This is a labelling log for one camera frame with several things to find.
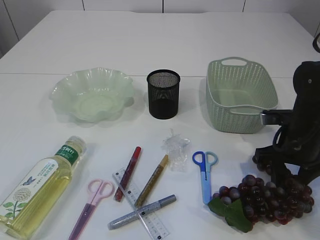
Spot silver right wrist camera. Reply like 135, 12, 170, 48
260, 109, 293, 126

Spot pink scissors with cover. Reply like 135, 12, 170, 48
68, 178, 115, 240

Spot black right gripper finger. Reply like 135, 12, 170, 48
271, 159, 292, 187
298, 164, 320, 185

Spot yellow tea drink bottle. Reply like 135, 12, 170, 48
0, 136, 87, 240

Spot purple artificial grape bunch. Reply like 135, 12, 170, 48
207, 174, 315, 233

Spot gold glitter pen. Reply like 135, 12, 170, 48
134, 154, 169, 208

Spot black mesh pen holder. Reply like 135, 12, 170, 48
146, 69, 181, 120

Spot clear plastic ruler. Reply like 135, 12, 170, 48
112, 167, 170, 240

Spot green scalloped plastic plate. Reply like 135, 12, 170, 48
49, 67, 135, 123

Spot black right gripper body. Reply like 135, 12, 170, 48
254, 109, 320, 166

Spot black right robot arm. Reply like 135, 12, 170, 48
252, 61, 320, 186

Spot green woven plastic basket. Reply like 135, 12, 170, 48
205, 57, 279, 134

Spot red glitter pen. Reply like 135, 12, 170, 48
114, 146, 142, 202

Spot blue scissors with cover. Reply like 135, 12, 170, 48
192, 151, 219, 205

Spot clear plastic sheet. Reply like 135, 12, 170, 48
161, 128, 191, 173

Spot silver glitter pen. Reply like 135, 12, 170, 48
107, 194, 177, 231

